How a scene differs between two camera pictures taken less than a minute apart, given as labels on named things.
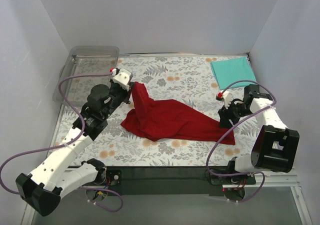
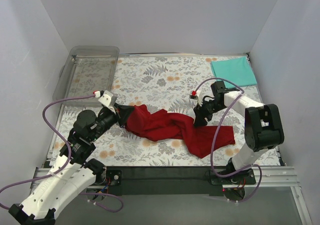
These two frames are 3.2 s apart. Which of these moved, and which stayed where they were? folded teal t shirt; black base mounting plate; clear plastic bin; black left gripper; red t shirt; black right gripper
Moved: black left gripper; black right gripper; red t shirt
Stayed: folded teal t shirt; clear plastic bin; black base mounting plate
